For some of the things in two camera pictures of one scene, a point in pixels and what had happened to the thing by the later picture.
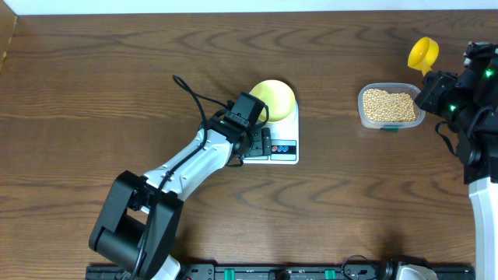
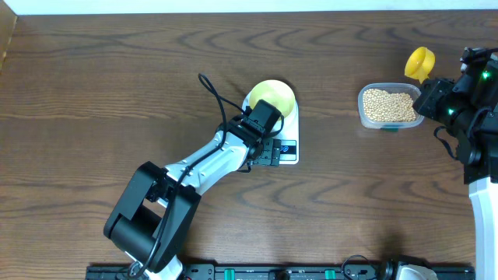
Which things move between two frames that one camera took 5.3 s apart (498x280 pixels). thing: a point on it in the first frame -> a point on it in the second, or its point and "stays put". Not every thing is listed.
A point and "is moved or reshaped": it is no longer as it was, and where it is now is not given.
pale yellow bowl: x=278 y=96 stays put
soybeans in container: x=383 y=106 stays put
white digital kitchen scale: x=285 y=142 stays put
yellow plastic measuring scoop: x=423 y=54 is moved or reshaped
